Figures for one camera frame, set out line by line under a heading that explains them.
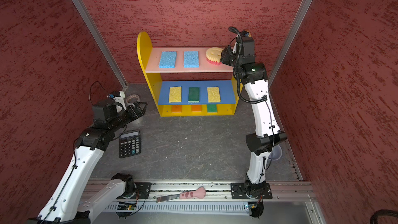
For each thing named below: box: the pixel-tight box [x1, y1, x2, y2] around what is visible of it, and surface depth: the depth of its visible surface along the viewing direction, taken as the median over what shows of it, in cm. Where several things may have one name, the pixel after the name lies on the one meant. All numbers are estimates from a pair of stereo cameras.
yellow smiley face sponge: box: [205, 47, 224, 66], surface depth 76 cm
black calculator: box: [118, 129, 141, 159], surface depth 89 cm
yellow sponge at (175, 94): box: [168, 86, 182, 103], surface depth 97 cm
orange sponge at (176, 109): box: [171, 104, 183, 114], surface depth 106 cm
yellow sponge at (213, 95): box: [207, 86, 221, 103], surface depth 97 cm
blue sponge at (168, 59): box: [158, 50, 177, 69], surface depth 76 cm
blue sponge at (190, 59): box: [183, 50, 199, 68], surface depth 76 cm
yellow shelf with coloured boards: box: [136, 31, 243, 118], surface depth 94 cm
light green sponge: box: [207, 104, 218, 114], surface depth 106 cm
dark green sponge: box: [187, 86, 200, 103], surface depth 97 cm
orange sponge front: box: [191, 104, 203, 113], surface depth 108 cm
